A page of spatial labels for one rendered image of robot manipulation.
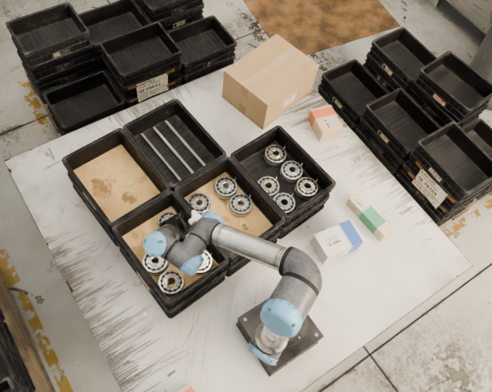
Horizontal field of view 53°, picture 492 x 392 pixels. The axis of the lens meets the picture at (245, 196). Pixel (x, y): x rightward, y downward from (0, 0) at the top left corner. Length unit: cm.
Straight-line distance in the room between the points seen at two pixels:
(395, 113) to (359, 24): 129
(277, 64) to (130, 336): 149
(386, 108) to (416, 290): 136
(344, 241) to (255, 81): 91
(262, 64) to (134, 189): 92
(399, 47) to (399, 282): 191
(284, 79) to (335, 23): 184
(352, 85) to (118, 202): 193
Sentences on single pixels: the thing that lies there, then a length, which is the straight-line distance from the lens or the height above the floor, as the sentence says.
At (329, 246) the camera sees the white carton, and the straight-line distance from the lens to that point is 222.
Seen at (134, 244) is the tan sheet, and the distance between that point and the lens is 212.
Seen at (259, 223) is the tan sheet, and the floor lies 83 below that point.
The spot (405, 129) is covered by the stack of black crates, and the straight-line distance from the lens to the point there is 326.
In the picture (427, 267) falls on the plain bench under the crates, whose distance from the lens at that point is 244.
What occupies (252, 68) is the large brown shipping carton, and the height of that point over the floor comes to 90.
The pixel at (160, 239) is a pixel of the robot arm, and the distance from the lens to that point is 158.
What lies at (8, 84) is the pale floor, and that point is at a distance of 389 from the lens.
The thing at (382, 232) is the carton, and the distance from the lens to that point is 236.
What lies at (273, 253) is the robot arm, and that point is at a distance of 151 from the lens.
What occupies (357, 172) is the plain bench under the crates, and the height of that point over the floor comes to 70.
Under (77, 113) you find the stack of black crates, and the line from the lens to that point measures 325.
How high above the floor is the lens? 275
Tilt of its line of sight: 60 degrees down
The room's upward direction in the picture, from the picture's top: 11 degrees clockwise
